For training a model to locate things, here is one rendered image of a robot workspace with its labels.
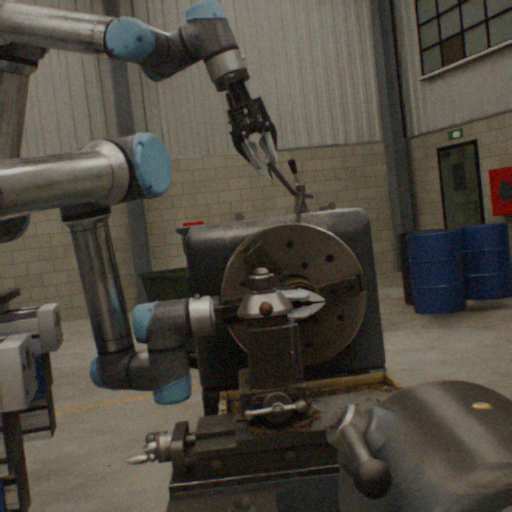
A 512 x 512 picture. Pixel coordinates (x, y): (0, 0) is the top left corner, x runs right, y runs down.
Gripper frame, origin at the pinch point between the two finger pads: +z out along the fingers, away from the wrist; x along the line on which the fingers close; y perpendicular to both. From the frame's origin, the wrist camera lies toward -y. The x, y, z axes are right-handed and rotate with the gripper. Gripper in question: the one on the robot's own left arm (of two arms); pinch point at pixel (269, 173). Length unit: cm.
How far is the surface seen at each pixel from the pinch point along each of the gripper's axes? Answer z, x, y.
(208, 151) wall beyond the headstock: -127, -2, -1049
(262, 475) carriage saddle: 38, -20, 52
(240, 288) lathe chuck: 19.9, -14.6, -8.8
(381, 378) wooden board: 48.2, 5.3, -2.5
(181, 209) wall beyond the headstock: -54, -80, -1028
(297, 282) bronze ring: 22.2, -3.4, 3.2
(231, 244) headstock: 10.8, -13.0, -24.0
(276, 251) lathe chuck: 15.5, -4.4, -8.4
